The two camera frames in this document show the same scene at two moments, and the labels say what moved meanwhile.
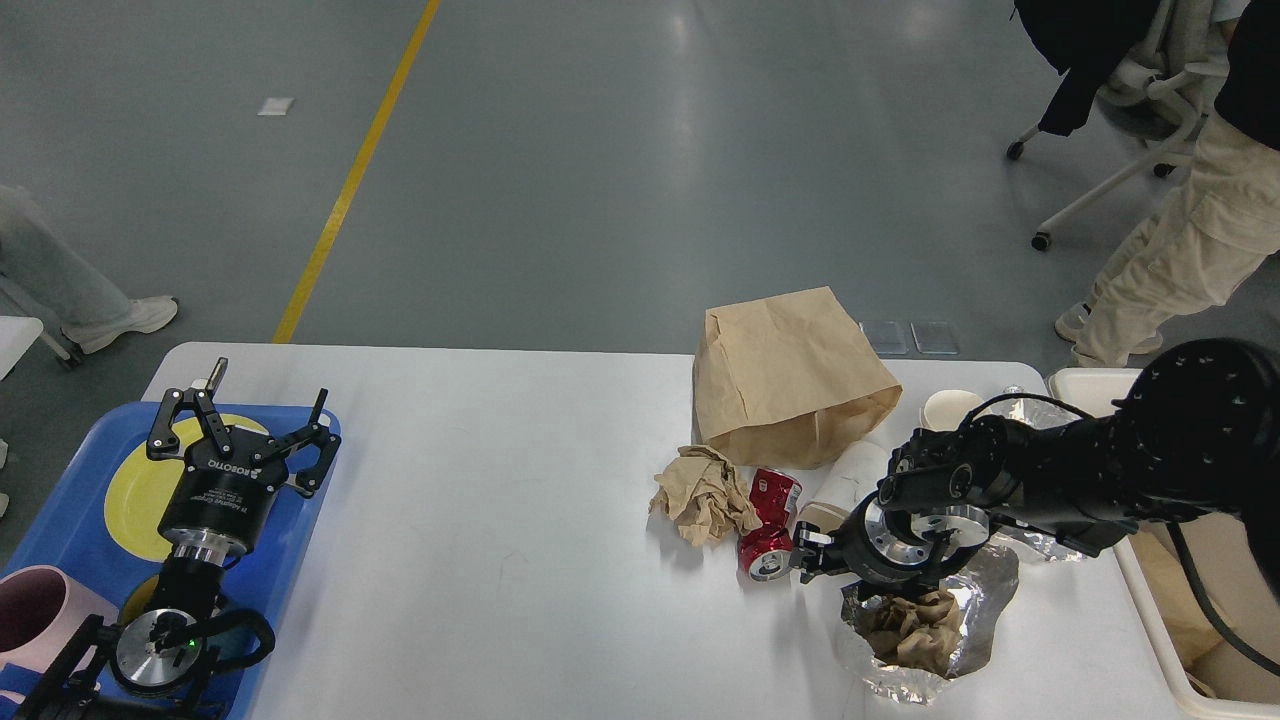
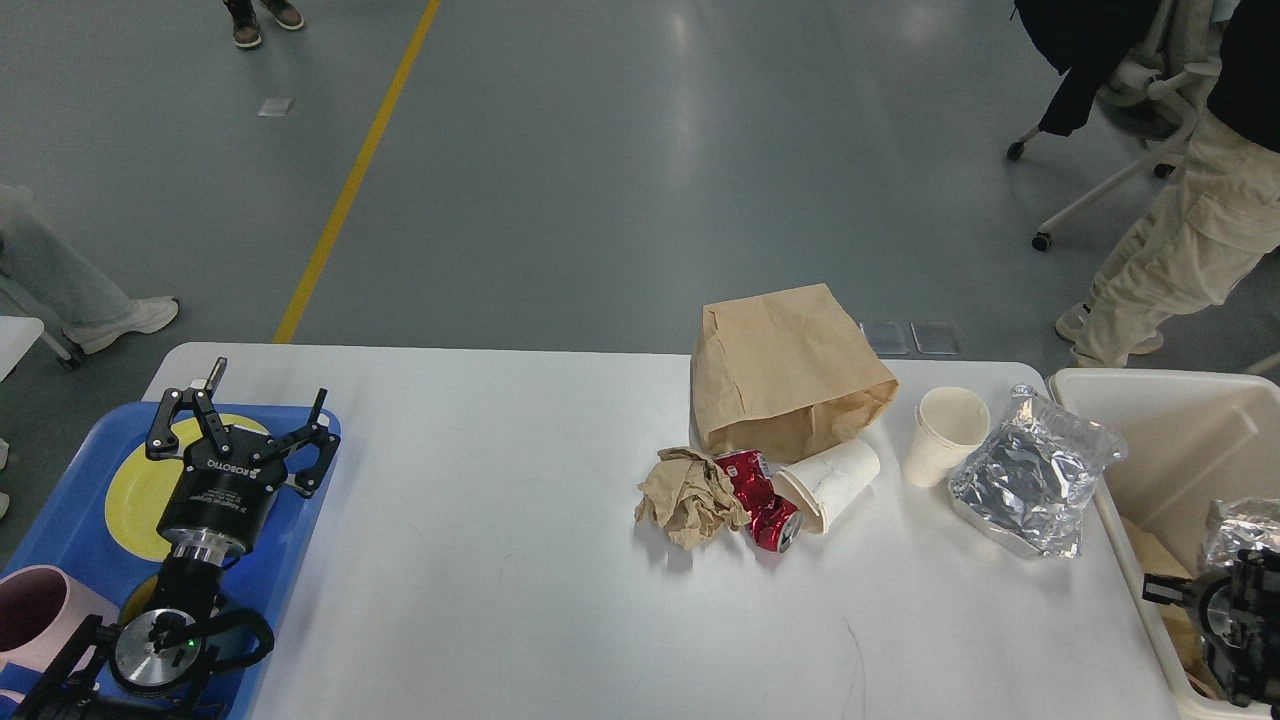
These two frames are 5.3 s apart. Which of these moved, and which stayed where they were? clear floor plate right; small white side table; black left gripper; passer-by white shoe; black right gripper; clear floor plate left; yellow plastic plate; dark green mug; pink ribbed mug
Moved: black right gripper; dark green mug
Stayed: black left gripper; clear floor plate right; passer-by white shoe; yellow plastic plate; pink ribbed mug; small white side table; clear floor plate left
